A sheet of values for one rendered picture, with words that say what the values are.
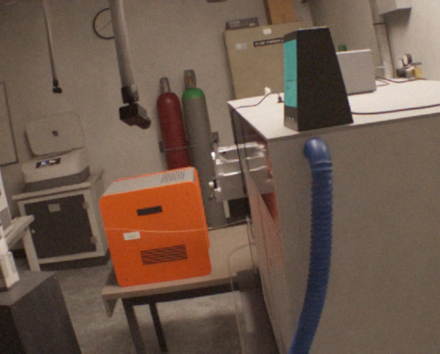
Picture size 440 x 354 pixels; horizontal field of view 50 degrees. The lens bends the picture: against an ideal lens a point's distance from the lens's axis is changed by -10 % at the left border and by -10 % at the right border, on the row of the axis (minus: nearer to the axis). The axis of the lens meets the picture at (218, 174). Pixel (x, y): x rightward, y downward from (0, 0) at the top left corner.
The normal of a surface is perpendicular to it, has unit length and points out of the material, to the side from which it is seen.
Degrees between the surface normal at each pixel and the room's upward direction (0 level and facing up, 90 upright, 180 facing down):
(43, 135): 105
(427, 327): 90
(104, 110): 90
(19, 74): 90
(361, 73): 90
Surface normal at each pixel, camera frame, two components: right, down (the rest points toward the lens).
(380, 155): 0.04, 0.18
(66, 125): 0.07, 0.43
